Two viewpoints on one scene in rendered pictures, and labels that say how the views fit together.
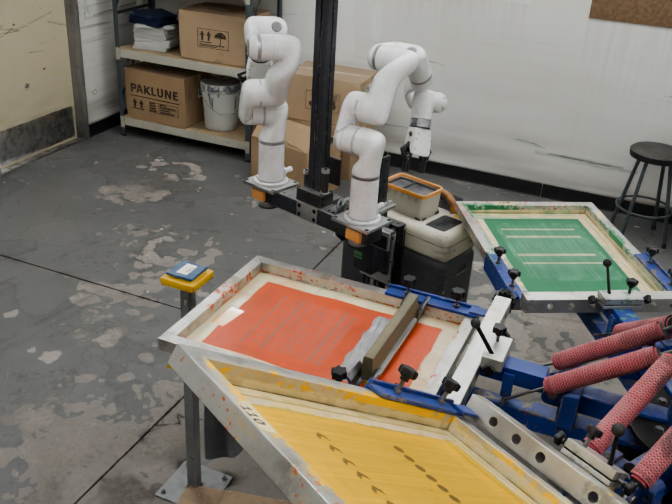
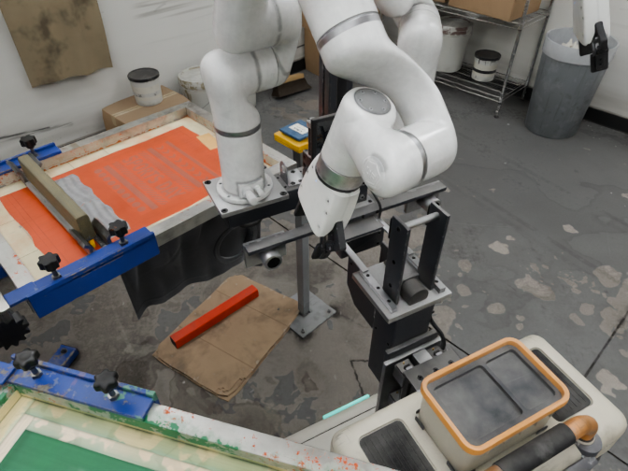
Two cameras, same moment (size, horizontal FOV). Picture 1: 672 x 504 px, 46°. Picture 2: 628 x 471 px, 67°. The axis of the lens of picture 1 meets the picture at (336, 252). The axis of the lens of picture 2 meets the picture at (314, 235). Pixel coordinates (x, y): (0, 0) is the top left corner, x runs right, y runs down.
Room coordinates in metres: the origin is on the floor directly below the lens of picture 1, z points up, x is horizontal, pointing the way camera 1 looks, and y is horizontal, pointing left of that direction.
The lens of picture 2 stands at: (2.96, -0.83, 1.77)
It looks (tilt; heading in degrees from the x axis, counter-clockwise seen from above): 41 degrees down; 113
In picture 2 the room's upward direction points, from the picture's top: straight up
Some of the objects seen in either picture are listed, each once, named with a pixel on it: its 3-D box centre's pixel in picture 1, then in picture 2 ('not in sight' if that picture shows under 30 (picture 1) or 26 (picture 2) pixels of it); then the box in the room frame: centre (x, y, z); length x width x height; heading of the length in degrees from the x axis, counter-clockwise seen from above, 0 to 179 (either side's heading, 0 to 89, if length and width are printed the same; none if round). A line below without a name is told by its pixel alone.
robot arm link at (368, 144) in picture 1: (364, 152); (237, 87); (2.47, -0.07, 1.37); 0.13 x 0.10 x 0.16; 60
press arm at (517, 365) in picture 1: (514, 371); not in sight; (1.80, -0.51, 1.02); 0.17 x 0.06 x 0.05; 68
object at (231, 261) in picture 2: not in sight; (192, 248); (2.20, 0.00, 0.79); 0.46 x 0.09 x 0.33; 68
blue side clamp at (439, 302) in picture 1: (430, 307); (94, 267); (2.18, -0.31, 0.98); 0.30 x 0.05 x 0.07; 68
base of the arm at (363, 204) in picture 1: (366, 196); (244, 162); (2.48, -0.09, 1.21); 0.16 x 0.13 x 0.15; 140
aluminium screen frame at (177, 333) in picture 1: (325, 330); (131, 179); (2.01, 0.02, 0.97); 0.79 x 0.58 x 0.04; 68
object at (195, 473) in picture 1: (191, 387); (302, 236); (2.33, 0.49, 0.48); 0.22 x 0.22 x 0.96; 68
